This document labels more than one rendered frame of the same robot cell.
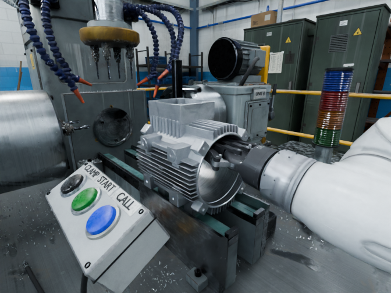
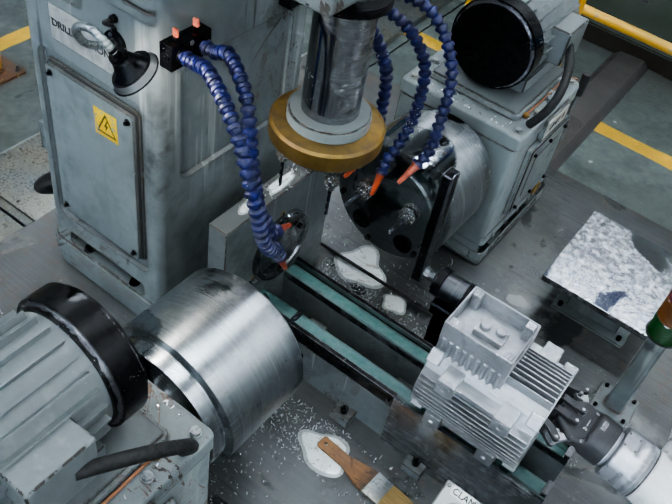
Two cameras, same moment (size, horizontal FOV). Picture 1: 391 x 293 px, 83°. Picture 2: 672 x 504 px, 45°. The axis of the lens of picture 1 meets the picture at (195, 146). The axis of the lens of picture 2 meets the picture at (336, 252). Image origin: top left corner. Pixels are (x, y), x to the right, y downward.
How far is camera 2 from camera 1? 1.06 m
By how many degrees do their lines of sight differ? 32
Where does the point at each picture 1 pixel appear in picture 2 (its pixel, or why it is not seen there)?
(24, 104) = (262, 343)
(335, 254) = not seen: hidden behind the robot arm
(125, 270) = not seen: outside the picture
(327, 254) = not seen: hidden behind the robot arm
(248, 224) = (553, 461)
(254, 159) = (598, 444)
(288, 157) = (634, 452)
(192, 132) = (517, 388)
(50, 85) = (167, 191)
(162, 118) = (470, 357)
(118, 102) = (294, 199)
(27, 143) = (275, 399)
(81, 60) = (215, 115)
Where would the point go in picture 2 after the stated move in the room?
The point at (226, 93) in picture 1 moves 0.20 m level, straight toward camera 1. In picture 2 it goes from (495, 141) to (516, 211)
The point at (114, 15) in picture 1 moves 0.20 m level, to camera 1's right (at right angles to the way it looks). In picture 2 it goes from (354, 112) to (481, 112)
